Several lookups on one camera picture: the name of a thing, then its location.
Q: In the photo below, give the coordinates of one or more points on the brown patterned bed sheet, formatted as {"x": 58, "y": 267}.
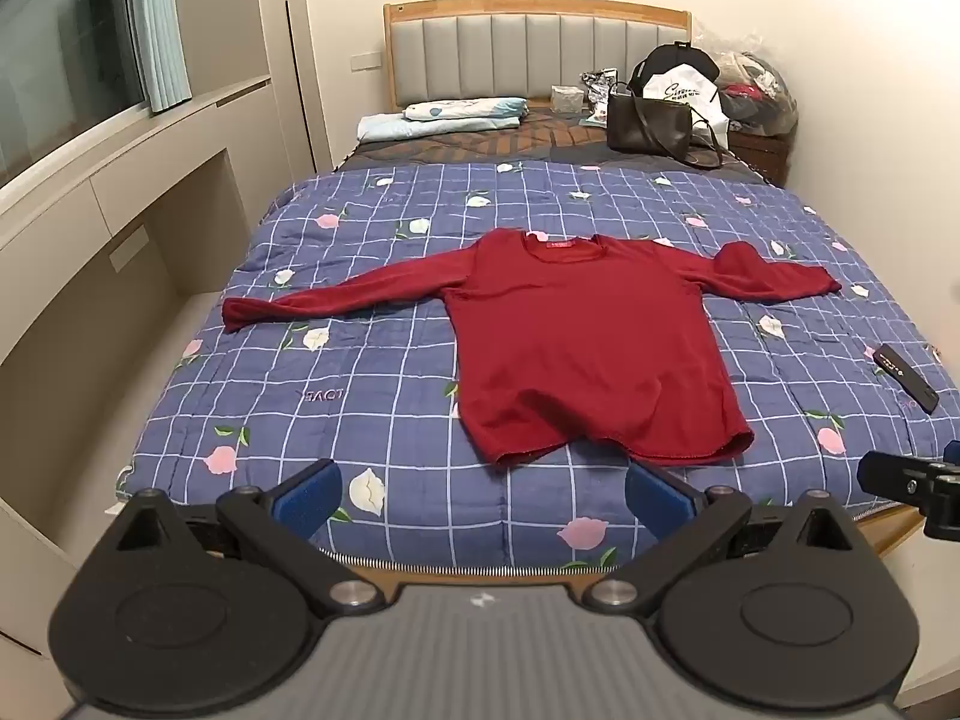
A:
{"x": 525, "y": 139}

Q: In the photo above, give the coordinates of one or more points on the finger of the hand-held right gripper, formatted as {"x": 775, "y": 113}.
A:
{"x": 900, "y": 476}

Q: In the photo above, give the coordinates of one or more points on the folded light blue blanket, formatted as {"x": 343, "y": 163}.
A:
{"x": 420, "y": 129}

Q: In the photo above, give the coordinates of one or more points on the red long-sleeve shirt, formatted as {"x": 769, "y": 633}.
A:
{"x": 592, "y": 345}

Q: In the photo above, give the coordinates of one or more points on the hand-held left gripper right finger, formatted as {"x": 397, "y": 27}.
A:
{"x": 660, "y": 499}

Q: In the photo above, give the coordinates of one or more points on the white shopping bag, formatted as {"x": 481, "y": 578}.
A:
{"x": 679, "y": 86}

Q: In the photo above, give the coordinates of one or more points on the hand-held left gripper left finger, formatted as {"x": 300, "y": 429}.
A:
{"x": 311, "y": 496}

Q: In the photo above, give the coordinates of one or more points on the white floral pillow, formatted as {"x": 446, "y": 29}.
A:
{"x": 465, "y": 108}

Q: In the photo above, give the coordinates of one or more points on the black cap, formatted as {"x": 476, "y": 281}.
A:
{"x": 675, "y": 56}

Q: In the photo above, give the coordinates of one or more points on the blue floral checked quilt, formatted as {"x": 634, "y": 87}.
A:
{"x": 375, "y": 360}

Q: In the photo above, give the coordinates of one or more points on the light blue curtain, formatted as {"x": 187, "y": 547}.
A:
{"x": 161, "y": 30}

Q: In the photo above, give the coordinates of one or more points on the black leather handbag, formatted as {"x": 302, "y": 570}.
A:
{"x": 649, "y": 127}

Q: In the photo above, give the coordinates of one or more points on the white wall switch plate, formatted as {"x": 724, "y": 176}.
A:
{"x": 367, "y": 58}

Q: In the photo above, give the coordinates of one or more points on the dark wooden nightstand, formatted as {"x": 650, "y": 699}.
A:
{"x": 765, "y": 154}

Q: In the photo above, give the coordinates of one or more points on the wooden bed with grey headboard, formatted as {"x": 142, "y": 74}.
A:
{"x": 525, "y": 52}

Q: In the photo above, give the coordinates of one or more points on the black remote control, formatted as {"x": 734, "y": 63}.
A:
{"x": 904, "y": 376}

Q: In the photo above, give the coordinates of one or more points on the window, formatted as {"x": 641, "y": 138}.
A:
{"x": 60, "y": 52}

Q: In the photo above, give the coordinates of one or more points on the silver foil packet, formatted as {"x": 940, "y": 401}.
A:
{"x": 600, "y": 86}

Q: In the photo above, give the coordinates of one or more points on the beige built-in desk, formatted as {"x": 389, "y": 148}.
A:
{"x": 60, "y": 202}

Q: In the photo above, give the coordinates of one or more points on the light blue packet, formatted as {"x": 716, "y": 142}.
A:
{"x": 594, "y": 118}

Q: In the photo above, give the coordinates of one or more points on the clear plastic bag of clothes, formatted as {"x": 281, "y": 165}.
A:
{"x": 759, "y": 101}

